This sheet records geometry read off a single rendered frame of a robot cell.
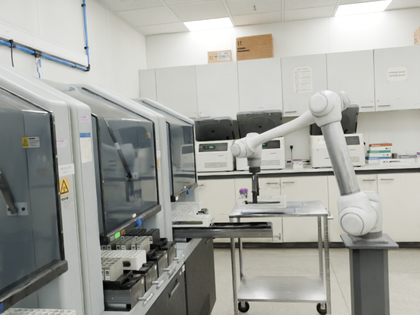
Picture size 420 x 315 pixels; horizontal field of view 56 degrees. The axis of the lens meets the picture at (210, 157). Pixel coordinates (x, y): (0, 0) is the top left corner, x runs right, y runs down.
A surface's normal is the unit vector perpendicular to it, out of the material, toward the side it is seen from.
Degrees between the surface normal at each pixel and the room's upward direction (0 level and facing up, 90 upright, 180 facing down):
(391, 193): 90
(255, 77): 90
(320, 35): 90
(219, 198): 90
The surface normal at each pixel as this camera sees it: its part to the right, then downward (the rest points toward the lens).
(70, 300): 0.98, -0.04
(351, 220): -0.53, 0.18
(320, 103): -0.58, -0.03
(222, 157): -0.21, 0.06
